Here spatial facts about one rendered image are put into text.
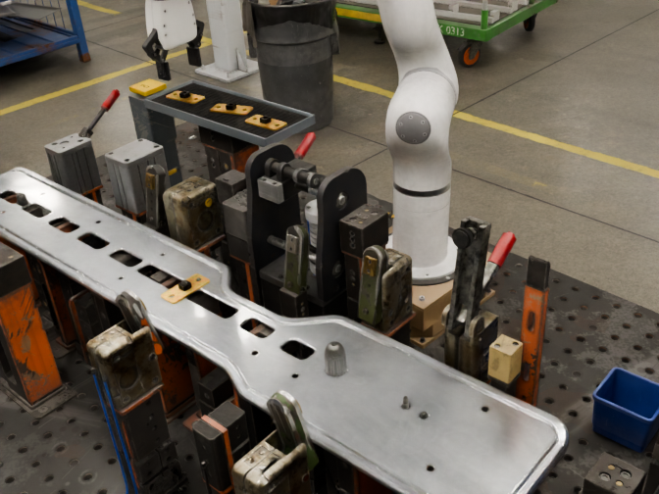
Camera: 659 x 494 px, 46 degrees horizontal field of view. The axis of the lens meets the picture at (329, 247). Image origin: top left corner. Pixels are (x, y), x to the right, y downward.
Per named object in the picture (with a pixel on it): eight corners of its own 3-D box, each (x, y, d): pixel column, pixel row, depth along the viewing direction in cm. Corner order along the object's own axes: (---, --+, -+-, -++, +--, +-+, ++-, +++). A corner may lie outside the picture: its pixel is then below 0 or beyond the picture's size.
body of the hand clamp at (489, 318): (438, 483, 133) (441, 321, 114) (460, 460, 137) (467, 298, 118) (468, 501, 129) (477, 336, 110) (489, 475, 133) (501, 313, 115)
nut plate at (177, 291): (174, 305, 130) (172, 299, 129) (159, 296, 132) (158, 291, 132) (211, 281, 135) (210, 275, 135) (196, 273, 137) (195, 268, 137)
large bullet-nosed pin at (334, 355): (321, 378, 115) (318, 344, 111) (335, 367, 117) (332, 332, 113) (337, 387, 113) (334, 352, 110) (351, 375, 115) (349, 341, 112)
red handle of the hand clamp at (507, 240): (445, 316, 112) (496, 225, 116) (450, 321, 114) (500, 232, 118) (471, 326, 110) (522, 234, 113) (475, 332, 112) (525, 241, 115)
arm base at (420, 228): (409, 224, 184) (410, 154, 173) (479, 251, 173) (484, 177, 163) (359, 261, 172) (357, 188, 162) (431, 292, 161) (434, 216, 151)
